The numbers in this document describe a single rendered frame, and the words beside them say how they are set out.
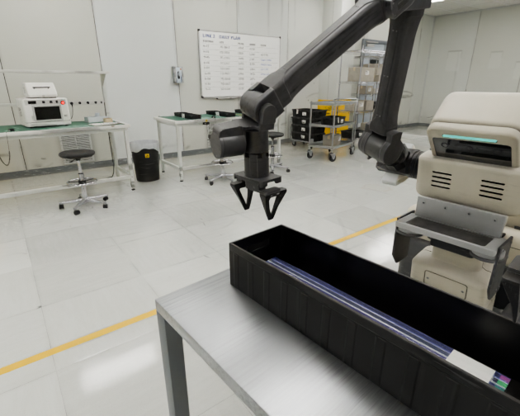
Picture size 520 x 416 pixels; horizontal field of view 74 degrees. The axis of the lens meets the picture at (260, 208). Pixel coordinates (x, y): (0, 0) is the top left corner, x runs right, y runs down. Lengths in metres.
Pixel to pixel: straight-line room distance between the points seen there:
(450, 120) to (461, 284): 0.47
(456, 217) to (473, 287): 0.21
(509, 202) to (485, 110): 0.24
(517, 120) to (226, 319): 0.77
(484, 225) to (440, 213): 0.11
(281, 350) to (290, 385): 0.08
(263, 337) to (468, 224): 0.64
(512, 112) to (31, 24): 5.52
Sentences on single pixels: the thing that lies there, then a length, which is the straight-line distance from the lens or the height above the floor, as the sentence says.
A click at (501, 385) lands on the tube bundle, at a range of 0.66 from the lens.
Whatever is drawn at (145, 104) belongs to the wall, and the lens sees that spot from 6.09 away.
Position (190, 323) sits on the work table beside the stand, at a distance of 0.75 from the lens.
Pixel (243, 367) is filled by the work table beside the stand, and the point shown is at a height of 0.80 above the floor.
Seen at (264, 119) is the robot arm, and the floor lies 1.19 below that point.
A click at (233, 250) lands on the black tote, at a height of 0.90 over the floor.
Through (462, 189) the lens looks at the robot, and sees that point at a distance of 1.07.
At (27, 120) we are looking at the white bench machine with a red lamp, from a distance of 4.41.
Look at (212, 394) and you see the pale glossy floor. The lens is 1.69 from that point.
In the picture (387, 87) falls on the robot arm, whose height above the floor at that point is 1.25.
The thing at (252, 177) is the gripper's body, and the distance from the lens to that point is 0.77.
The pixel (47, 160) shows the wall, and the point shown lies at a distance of 5.87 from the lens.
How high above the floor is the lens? 1.26
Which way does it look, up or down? 20 degrees down
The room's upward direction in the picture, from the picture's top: straight up
